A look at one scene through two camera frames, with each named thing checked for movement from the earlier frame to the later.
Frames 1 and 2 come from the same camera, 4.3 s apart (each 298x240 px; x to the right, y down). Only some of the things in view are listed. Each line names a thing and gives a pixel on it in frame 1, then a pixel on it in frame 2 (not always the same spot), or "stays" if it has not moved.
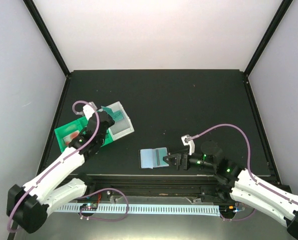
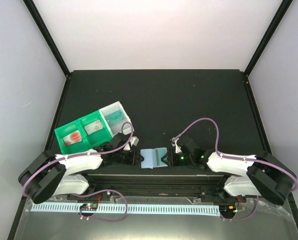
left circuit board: [89, 206] stays
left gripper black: [110, 122] → [133, 160]
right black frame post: [281, 11] stays
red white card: [67, 138] stays
